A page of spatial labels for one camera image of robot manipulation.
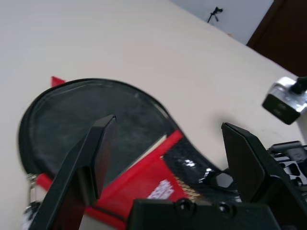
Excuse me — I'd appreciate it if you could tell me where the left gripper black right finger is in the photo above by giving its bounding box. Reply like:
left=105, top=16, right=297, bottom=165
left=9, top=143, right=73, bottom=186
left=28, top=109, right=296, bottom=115
left=221, top=122, right=292, bottom=204

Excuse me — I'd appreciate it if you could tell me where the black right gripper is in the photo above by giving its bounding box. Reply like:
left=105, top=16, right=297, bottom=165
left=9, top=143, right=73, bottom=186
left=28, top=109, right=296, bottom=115
left=210, top=141, right=307, bottom=190

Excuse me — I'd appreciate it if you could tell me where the black tripod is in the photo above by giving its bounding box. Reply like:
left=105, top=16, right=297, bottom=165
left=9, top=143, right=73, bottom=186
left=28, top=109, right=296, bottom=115
left=206, top=6, right=224, bottom=24

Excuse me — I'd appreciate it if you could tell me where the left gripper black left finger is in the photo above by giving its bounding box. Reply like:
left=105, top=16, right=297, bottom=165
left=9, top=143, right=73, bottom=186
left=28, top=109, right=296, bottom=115
left=28, top=114, right=118, bottom=230

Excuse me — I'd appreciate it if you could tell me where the dark brown door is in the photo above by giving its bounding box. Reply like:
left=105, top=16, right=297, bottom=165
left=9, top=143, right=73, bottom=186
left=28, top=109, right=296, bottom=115
left=246, top=0, right=307, bottom=77

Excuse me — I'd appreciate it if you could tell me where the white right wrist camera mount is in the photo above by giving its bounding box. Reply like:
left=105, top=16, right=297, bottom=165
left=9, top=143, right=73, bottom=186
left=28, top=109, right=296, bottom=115
left=261, top=76, right=307, bottom=144

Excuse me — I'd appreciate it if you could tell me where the black red paddle case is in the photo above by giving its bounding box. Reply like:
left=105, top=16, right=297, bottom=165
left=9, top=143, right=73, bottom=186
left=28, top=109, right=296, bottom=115
left=19, top=76, right=243, bottom=221

